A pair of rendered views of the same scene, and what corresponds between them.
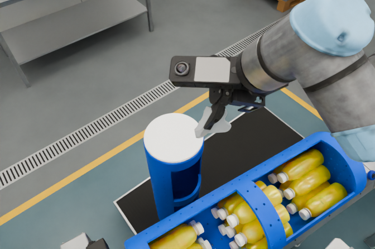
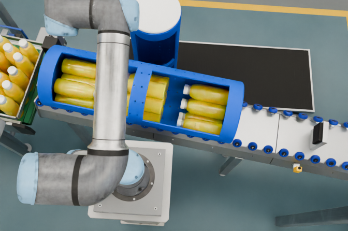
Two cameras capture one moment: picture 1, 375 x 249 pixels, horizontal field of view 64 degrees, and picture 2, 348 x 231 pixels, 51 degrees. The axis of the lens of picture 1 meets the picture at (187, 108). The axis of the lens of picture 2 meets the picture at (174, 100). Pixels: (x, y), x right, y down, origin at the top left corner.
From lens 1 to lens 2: 0.85 m
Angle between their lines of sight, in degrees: 26
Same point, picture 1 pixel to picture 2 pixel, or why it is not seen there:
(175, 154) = (142, 23)
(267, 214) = (138, 93)
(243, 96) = not seen: outside the picture
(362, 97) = (47, 2)
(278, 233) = (136, 110)
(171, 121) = not seen: outside the picture
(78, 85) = not seen: outside the picture
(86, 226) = (91, 40)
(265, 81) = not seen: outside the picture
